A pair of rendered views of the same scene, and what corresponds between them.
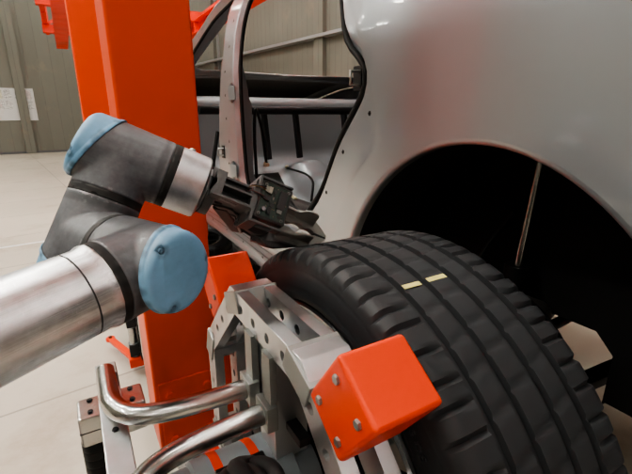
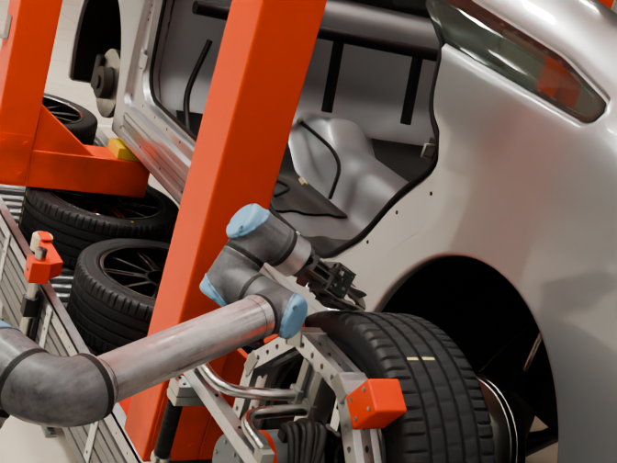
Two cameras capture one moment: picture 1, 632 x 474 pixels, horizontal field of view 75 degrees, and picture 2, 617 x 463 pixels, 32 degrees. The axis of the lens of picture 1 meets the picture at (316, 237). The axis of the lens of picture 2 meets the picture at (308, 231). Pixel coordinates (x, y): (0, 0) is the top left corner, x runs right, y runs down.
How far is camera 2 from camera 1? 1.74 m
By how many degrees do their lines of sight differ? 3
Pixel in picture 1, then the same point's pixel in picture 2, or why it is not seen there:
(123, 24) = (252, 93)
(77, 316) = (260, 331)
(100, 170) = (253, 244)
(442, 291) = (428, 367)
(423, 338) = (409, 386)
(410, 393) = (394, 402)
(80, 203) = (239, 261)
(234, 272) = not seen: hidden behind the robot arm
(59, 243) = (224, 281)
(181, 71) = (281, 129)
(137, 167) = (273, 245)
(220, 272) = not seen: hidden behind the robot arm
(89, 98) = not seen: outside the picture
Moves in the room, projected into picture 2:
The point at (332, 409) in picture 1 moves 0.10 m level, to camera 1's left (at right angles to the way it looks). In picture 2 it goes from (357, 403) to (308, 389)
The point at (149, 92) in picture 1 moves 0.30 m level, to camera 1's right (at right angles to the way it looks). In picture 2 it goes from (251, 143) to (374, 178)
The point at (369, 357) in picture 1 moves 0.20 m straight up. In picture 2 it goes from (380, 384) to (411, 291)
